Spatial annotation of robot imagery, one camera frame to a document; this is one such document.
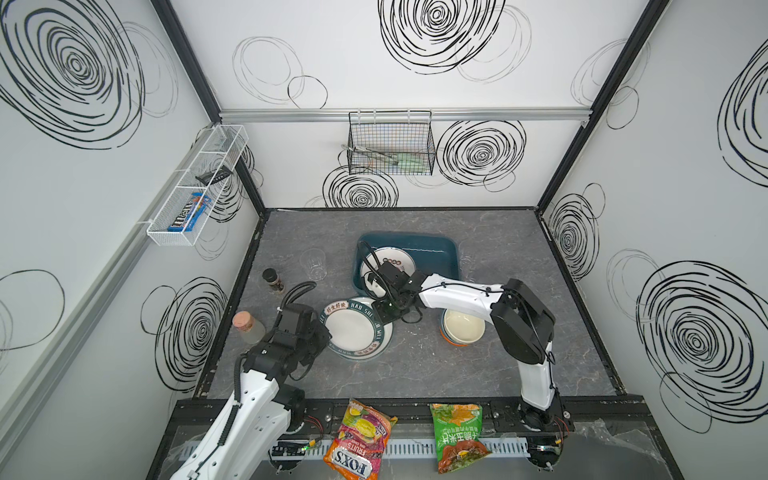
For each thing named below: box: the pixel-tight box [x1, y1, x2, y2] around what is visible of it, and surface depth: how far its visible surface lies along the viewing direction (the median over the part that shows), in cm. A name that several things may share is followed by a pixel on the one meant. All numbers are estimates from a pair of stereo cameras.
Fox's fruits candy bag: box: [323, 398, 398, 480], surface depth 69 cm
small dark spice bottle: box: [262, 267, 285, 294], surface depth 92 cm
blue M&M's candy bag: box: [167, 192, 212, 232], surface depth 72 cm
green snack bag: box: [430, 403, 492, 474], surface depth 69 cm
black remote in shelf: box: [195, 165, 233, 186], surface depth 82 cm
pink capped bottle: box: [232, 310, 266, 344], surface depth 81 cm
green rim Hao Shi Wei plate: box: [321, 297, 394, 361], surface depth 88 cm
